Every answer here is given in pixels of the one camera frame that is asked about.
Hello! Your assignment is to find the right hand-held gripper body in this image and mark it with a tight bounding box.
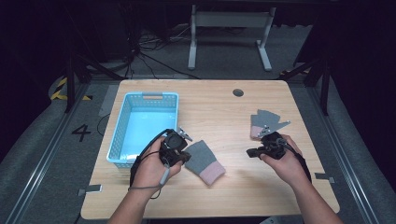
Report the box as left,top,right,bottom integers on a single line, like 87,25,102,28
257,120,292,161

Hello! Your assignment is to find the yellow black hazard tape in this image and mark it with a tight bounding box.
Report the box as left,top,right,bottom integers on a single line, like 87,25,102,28
49,77,93,102

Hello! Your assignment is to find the bundle of black floor cables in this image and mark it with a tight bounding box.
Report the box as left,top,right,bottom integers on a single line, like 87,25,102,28
122,22,202,80

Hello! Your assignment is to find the person's right hand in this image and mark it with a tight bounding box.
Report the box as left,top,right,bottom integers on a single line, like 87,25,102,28
259,133,313,189

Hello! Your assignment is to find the grey sock with pink cuff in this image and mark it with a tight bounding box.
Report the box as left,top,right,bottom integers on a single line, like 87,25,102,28
249,108,283,140
184,139,227,187

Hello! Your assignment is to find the metal floor rail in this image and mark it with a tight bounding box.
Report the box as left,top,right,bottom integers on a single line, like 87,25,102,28
5,83,92,224
306,86,380,224

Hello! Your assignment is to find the grey tape piece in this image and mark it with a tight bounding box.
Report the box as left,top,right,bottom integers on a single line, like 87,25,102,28
77,184,104,197
314,172,336,184

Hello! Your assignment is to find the grey left gripper cord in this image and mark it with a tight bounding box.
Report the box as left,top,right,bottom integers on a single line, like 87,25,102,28
127,167,172,192

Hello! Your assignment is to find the white metal desk frame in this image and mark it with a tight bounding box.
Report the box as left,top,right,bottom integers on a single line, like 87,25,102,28
187,4,277,72

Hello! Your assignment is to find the light blue plastic basket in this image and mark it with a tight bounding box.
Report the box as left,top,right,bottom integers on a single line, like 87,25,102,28
106,91,180,169

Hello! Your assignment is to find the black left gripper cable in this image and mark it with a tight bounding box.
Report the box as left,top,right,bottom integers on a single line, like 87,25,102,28
129,128,174,200

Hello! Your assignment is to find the black metal stand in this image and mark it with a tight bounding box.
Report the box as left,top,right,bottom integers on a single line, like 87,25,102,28
279,57,332,117
64,50,126,114

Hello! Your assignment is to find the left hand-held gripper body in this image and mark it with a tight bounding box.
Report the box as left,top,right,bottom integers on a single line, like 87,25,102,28
159,125,193,168

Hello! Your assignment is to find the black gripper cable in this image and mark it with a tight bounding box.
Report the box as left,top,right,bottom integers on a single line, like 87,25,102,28
129,128,174,200
276,138,313,184

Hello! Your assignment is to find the person's left hand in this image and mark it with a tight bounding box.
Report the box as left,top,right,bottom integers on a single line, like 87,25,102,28
132,136,183,191

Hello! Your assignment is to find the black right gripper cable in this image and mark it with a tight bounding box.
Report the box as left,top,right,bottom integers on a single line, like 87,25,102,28
276,138,313,184

